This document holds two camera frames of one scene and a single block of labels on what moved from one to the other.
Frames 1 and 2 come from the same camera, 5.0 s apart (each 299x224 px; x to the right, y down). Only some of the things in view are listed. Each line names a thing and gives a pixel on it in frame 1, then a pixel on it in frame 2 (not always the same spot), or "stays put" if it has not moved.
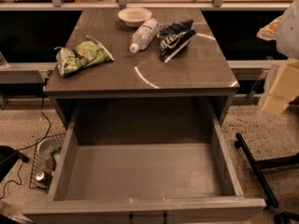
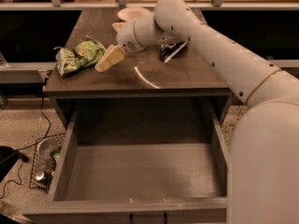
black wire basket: [46, 157] stays put
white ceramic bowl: [134, 17] stays put
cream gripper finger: [269, 32] → [135, 35]
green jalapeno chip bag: [87, 53] stays put
